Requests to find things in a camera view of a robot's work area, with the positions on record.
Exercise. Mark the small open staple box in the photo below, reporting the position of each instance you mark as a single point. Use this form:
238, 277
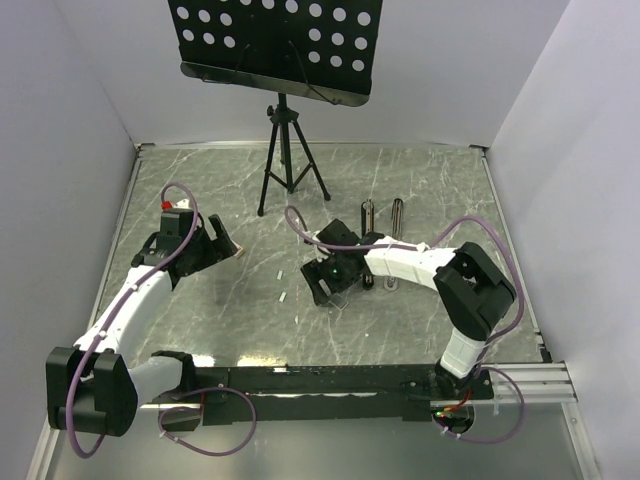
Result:
338, 302

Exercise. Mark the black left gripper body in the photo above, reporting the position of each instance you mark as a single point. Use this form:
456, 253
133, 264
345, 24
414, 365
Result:
202, 251

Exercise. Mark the black tripod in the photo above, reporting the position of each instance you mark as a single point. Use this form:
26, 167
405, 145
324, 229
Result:
282, 118

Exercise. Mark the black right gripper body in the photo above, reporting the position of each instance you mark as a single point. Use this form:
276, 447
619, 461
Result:
330, 269

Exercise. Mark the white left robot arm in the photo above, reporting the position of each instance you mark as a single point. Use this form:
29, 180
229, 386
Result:
90, 380

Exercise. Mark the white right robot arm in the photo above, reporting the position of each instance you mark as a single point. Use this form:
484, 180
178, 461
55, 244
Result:
474, 291

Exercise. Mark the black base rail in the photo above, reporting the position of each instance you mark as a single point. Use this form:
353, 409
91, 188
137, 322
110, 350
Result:
405, 391

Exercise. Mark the black perforated music stand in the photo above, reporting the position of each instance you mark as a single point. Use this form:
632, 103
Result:
322, 50

